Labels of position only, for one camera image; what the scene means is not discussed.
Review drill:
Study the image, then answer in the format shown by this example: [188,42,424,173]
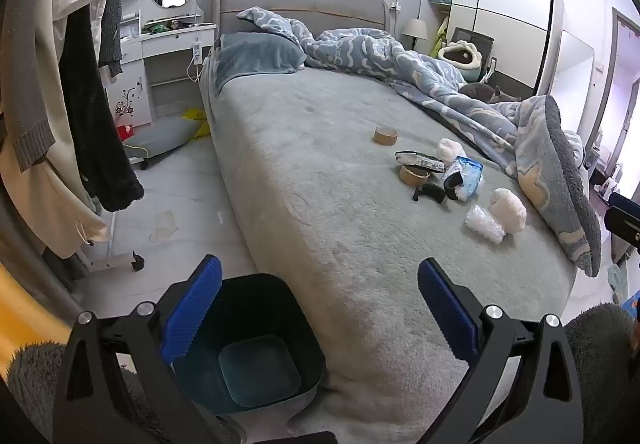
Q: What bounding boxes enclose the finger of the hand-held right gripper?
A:
[604,192,640,250]

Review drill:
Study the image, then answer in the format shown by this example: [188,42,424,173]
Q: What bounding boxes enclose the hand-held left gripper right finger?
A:
[417,258,583,444]

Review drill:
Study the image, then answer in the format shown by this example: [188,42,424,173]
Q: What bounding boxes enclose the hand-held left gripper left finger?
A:
[52,254,222,444]

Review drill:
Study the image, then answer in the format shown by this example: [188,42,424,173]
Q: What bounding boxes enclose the dark teal plastic bin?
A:
[172,273,327,416]

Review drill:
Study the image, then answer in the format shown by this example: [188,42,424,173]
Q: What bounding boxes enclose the large white tissue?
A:
[489,188,527,232]

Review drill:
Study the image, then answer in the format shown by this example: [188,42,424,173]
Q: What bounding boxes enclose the black curved plastic piece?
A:
[412,184,447,205]

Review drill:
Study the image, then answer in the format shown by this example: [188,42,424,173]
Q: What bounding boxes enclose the blue wet wipes pack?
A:
[442,156,485,202]

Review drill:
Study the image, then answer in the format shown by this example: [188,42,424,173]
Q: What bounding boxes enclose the black and white packet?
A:
[394,150,446,174]

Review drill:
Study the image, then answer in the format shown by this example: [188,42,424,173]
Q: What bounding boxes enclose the small white tissue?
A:
[437,138,468,162]

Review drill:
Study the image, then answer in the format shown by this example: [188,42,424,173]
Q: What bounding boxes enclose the white clothes rack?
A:
[75,251,146,275]

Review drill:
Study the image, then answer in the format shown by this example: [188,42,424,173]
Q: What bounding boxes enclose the person's grey fuzzy right leg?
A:
[562,303,640,444]

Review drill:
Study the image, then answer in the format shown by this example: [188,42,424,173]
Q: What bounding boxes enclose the grey bed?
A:
[200,0,593,444]

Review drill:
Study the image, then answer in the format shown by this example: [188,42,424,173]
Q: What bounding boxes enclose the grey cushioned stool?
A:
[122,116,198,170]

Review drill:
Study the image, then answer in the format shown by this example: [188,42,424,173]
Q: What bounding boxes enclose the beige coat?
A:
[0,0,113,260]

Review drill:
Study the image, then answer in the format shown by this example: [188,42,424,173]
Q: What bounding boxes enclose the yellow plastic bag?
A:
[181,108,211,139]

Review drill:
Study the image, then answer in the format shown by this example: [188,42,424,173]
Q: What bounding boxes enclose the grey cat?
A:
[459,83,523,105]

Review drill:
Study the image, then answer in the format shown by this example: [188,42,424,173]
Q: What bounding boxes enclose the black fuzzy garment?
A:
[59,6,146,213]

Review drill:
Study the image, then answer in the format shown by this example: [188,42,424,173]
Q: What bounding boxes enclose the cream and green cat bed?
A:
[437,40,482,82]

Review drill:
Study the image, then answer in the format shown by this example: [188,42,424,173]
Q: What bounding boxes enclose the black and white wardrobe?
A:
[417,0,565,100]

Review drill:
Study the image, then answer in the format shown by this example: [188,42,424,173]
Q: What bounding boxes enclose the blue patterned fleece blanket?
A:
[236,5,603,278]

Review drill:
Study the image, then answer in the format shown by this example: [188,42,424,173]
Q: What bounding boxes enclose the black mesh chair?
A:
[450,26,496,70]

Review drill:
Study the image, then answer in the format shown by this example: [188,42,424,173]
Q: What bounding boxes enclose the blue-grey pillow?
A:
[215,31,307,95]

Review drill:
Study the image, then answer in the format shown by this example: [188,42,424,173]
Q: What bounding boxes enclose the white vanity desk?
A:
[119,0,219,127]

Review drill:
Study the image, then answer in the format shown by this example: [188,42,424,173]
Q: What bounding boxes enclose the yellow-green cloth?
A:
[432,16,449,57]

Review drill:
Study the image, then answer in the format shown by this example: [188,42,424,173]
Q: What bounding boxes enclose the grey ribbed cardigan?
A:
[0,0,57,173]

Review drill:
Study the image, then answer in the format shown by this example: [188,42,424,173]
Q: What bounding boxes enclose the bedside lamp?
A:
[401,18,429,51]

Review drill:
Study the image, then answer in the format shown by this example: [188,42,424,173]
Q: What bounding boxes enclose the grey door frame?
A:
[582,6,640,175]

